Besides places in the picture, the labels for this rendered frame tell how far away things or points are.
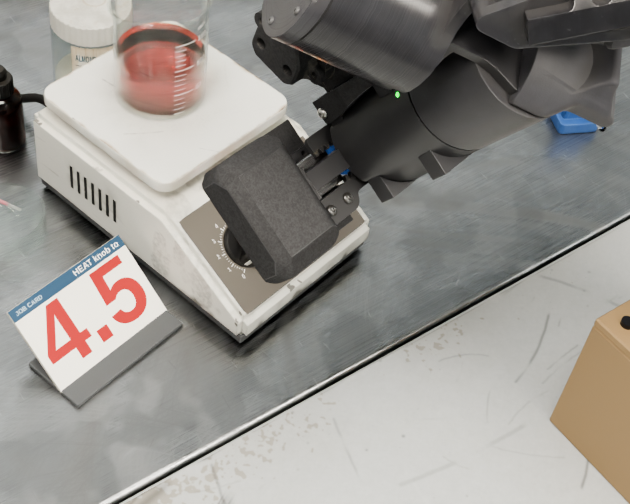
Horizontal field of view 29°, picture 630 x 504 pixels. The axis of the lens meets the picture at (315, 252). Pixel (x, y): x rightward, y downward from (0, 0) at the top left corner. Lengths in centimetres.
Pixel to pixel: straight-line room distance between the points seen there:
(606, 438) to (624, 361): 7
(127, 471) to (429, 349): 21
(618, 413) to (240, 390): 23
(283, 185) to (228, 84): 27
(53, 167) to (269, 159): 31
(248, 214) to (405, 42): 12
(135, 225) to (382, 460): 22
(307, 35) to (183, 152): 31
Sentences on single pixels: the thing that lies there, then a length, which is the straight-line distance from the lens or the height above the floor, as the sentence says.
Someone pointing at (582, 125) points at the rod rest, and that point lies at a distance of 97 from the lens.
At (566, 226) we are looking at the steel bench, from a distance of 89.
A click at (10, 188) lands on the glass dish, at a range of 84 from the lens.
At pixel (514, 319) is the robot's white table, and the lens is 82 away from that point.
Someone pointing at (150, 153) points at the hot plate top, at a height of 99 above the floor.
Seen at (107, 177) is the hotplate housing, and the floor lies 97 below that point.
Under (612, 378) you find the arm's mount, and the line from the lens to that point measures 72.
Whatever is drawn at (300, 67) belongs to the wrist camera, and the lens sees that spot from 55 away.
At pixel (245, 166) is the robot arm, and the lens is 54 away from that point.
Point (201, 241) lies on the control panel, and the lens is 75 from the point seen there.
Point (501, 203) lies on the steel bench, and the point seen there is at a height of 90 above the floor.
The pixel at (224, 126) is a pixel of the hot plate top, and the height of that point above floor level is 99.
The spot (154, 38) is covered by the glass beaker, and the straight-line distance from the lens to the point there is 74.
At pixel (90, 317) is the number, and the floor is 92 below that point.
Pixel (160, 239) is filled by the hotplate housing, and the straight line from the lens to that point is 77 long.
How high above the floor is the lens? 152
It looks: 49 degrees down
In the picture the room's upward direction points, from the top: 10 degrees clockwise
